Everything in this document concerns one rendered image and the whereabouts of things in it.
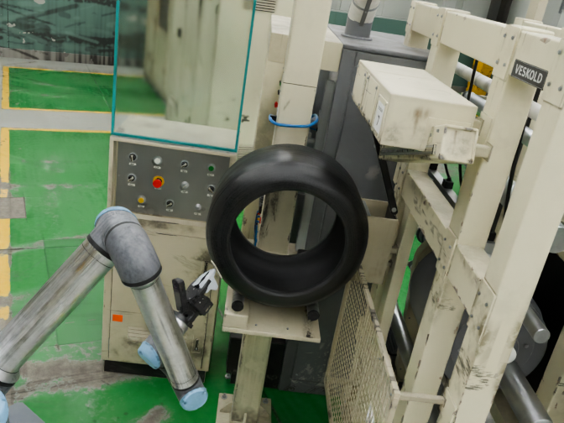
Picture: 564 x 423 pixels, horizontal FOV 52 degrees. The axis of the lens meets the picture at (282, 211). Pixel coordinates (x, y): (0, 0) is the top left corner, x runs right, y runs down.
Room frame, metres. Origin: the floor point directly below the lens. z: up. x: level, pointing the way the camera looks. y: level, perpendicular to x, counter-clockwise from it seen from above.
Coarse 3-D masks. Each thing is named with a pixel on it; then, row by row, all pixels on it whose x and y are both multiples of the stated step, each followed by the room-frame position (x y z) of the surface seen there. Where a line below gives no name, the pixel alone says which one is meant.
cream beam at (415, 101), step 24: (360, 72) 2.08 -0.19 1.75; (384, 72) 1.95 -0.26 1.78; (408, 72) 2.04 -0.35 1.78; (360, 96) 1.99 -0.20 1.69; (384, 96) 1.64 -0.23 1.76; (408, 96) 1.58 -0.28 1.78; (432, 96) 1.64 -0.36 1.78; (456, 96) 1.71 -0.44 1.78; (384, 120) 1.57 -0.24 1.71; (408, 120) 1.58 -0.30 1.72; (432, 120) 1.58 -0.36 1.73; (456, 120) 1.59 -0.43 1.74; (384, 144) 1.57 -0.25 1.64; (408, 144) 1.58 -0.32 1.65
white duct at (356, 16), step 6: (354, 0) 2.71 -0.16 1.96; (360, 0) 2.68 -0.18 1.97; (366, 0) 2.66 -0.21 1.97; (372, 0) 2.66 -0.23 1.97; (378, 0) 2.68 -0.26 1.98; (354, 6) 2.72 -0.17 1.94; (360, 6) 2.69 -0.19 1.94; (372, 6) 2.69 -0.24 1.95; (378, 6) 2.72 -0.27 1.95; (348, 12) 2.79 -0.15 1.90; (354, 12) 2.73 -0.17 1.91; (360, 12) 2.71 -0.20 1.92; (372, 12) 2.72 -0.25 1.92; (354, 18) 2.75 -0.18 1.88; (360, 18) 2.73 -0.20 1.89; (366, 18) 2.73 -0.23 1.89; (372, 18) 2.76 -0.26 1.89
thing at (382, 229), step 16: (368, 208) 2.32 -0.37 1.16; (384, 208) 2.33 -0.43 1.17; (368, 224) 2.13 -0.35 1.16; (384, 224) 2.14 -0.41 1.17; (368, 240) 2.13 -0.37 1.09; (384, 240) 2.14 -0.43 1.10; (368, 256) 2.13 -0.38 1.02; (384, 256) 2.14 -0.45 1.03; (368, 272) 2.13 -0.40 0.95; (384, 272) 2.14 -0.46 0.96
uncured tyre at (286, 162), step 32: (256, 160) 1.88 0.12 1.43; (288, 160) 1.85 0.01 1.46; (320, 160) 1.91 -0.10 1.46; (224, 192) 1.81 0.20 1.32; (256, 192) 1.79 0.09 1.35; (320, 192) 1.80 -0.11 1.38; (352, 192) 1.85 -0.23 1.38; (224, 224) 1.78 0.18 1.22; (352, 224) 1.82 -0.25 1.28; (224, 256) 1.78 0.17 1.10; (256, 256) 2.06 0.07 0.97; (288, 256) 2.09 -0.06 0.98; (320, 256) 2.08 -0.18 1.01; (352, 256) 1.82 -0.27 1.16; (256, 288) 1.79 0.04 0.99; (288, 288) 1.96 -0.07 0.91; (320, 288) 1.81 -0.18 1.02
